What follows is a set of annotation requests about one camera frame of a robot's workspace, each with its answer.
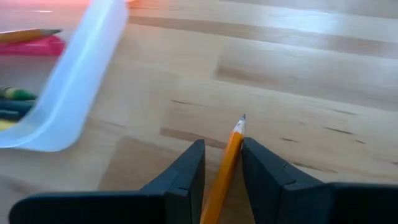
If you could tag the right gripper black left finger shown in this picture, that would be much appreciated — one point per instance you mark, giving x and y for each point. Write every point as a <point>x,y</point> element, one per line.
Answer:
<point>174,202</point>

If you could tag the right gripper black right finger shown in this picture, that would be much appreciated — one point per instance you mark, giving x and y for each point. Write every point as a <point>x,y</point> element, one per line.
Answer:
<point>280,193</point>

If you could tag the orange pencil with pink eraser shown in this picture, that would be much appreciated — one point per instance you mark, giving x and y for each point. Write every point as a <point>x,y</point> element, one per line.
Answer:
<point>224,177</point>

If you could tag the yellow-green crayon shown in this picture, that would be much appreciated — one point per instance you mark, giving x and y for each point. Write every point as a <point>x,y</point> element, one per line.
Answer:
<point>18,94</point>

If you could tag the pink marker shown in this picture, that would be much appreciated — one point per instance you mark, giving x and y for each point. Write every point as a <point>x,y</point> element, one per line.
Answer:
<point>34,48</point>

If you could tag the white translucent plastic box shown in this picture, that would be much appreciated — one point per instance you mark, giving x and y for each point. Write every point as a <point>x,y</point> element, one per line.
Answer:
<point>81,71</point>

